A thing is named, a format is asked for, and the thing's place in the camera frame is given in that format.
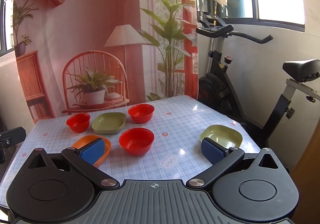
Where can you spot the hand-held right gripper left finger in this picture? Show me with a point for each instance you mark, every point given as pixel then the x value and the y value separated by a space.
pixel 91 151

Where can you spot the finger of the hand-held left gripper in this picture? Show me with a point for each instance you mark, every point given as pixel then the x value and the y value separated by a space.
pixel 2 155
pixel 13 137

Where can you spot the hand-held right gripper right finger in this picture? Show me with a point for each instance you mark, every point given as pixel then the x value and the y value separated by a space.
pixel 212 150

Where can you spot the orange plate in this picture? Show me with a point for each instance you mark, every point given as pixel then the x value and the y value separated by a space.
pixel 83 141

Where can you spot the green plate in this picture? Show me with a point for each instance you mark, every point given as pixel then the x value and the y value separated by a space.
pixel 222 135
pixel 108 122

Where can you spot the red bowl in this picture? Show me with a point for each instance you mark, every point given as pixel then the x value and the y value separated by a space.
pixel 141 113
pixel 136 141
pixel 78 122

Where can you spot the black exercise bike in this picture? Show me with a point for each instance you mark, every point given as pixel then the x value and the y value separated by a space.
pixel 220 71

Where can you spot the wooden panel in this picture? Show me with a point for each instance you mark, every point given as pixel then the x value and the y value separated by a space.
pixel 306 189

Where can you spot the printed room backdrop cloth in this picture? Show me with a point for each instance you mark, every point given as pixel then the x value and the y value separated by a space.
pixel 100 13

